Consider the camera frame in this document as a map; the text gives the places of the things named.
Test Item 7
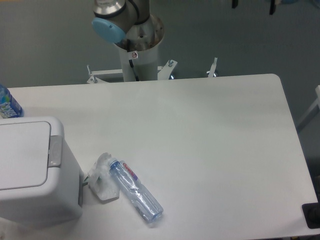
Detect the white push-lid trash can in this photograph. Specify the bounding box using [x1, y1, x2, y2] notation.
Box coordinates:
[0, 116, 84, 226]

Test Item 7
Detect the silver blue-capped robot arm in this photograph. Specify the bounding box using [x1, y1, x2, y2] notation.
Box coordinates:
[91, 0, 165, 52]

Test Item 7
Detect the crumpled clear plastic packaging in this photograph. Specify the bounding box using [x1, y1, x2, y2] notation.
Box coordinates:
[82, 152, 120, 203]

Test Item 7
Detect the empty clear plastic bottle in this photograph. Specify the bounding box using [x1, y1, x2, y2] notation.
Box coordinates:
[108, 157, 164, 224]

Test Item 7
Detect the blue labelled water bottle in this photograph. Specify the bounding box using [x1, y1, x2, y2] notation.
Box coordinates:
[0, 84, 24, 119]

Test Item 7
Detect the white furniture leg right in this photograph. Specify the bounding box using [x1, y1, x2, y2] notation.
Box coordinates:
[296, 85, 320, 134]

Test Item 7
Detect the black clamp at table edge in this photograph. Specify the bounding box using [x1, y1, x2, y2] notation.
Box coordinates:
[302, 202, 320, 229]

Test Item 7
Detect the white pedestal base frame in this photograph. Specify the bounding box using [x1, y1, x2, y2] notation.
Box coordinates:
[86, 57, 218, 84]

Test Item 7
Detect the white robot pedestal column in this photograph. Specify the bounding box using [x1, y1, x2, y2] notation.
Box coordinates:
[114, 40, 163, 82]

